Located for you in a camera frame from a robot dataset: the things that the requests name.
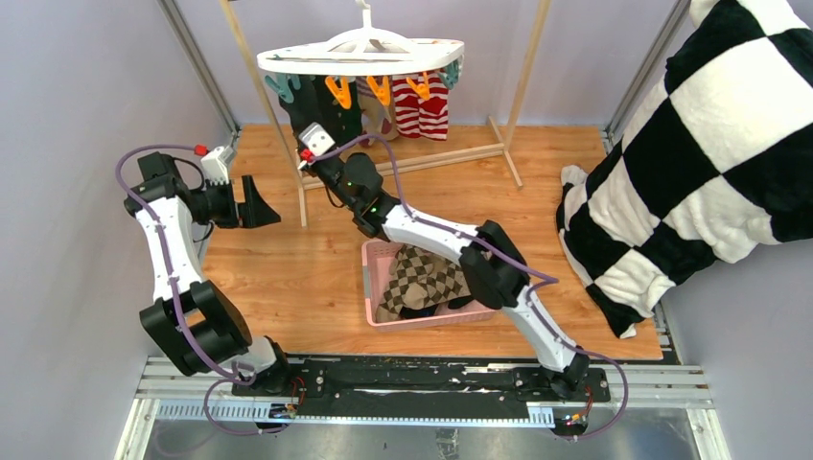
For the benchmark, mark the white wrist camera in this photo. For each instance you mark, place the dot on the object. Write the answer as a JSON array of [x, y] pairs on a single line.
[[316, 141], [216, 165]]

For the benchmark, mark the red white striped sock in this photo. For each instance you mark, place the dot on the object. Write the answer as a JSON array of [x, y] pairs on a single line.
[[421, 107]]

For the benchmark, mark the black white checkered blanket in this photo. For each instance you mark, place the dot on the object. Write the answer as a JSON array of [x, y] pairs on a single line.
[[716, 161]]

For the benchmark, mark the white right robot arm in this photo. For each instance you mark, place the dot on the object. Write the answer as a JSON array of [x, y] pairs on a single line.
[[494, 269]]

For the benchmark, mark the white round sock hanger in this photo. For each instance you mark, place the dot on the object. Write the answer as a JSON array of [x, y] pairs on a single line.
[[361, 52]]

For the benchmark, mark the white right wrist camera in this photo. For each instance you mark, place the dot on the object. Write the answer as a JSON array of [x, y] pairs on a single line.
[[316, 141]]

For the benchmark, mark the dark green sock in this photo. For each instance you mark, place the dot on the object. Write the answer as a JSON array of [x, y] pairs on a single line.
[[314, 103]]

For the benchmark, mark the argyle brown sock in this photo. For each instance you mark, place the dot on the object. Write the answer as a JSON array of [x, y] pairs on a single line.
[[447, 284], [411, 265]]

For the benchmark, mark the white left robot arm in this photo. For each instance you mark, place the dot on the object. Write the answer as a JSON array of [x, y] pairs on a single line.
[[191, 320]]

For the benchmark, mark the black blue sock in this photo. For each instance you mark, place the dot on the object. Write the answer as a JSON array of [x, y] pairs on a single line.
[[409, 314]]

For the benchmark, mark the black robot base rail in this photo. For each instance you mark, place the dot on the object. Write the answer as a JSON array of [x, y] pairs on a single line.
[[432, 390]]

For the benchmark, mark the wooden clothes rack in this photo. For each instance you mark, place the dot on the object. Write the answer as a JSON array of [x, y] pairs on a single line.
[[427, 155]]

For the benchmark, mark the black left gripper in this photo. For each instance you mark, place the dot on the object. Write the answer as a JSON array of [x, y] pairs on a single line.
[[252, 213]]

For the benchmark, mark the cream purple striped sock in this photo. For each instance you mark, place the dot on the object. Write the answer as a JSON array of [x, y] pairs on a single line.
[[375, 117]]

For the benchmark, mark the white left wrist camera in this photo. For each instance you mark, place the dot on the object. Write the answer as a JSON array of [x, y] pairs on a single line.
[[216, 165]]

